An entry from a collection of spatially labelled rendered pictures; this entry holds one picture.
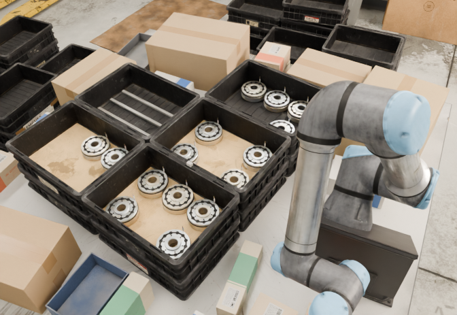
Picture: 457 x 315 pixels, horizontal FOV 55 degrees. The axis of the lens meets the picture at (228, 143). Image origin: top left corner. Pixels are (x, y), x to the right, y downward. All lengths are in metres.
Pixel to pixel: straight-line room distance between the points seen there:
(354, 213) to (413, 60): 2.53
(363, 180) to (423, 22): 2.81
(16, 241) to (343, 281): 0.96
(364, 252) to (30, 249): 0.96
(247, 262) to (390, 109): 0.74
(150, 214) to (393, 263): 0.74
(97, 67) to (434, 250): 1.86
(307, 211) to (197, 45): 1.21
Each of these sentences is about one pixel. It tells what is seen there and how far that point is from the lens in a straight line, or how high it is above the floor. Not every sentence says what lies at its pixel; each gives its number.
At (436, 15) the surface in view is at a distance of 3.97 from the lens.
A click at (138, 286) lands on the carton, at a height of 0.82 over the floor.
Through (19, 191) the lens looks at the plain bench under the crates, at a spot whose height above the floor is 0.70.
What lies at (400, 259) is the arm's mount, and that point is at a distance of 1.26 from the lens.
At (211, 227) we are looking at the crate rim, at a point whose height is 0.93.
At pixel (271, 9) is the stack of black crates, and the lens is 3.38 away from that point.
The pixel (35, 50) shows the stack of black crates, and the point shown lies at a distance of 2.98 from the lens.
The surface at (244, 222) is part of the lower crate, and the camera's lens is 1.49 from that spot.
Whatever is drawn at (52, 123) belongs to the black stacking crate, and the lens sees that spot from 1.76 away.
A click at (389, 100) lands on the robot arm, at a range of 0.86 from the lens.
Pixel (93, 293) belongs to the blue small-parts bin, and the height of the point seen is 0.70.
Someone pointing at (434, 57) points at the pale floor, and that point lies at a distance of 3.80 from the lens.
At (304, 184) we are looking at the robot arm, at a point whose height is 1.24.
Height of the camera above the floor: 1.98
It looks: 45 degrees down
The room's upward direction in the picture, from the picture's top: 2 degrees counter-clockwise
